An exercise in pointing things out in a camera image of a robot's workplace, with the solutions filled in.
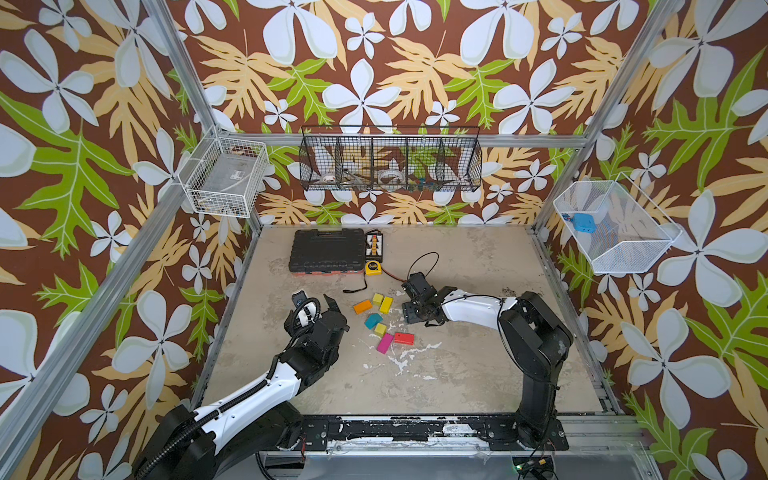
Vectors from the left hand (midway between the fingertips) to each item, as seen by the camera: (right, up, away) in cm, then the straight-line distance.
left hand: (310, 301), depth 81 cm
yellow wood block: (+21, -4, +15) cm, 26 cm away
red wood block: (+27, -13, +10) cm, 31 cm away
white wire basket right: (+85, +19, -5) cm, 87 cm away
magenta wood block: (+21, -15, +9) cm, 27 cm away
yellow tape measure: (+17, +8, +23) cm, 30 cm away
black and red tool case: (-4, +14, +26) cm, 30 cm away
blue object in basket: (+79, +22, +4) cm, 82 cm away
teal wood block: (+17, -8, +12) cm, 22 cm away
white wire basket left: (-26, +36, +5) cm, 45 cm away
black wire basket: (+21, +45, +16) cm, 52 cm away
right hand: (+30, -5, +15) cm, 34 cm away
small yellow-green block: (+19, -10, +9) cm, 24 cm away
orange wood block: (+13, -4, +15) cm, 20 cm away
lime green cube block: (+18, -2, +15) cm, 23 cm away
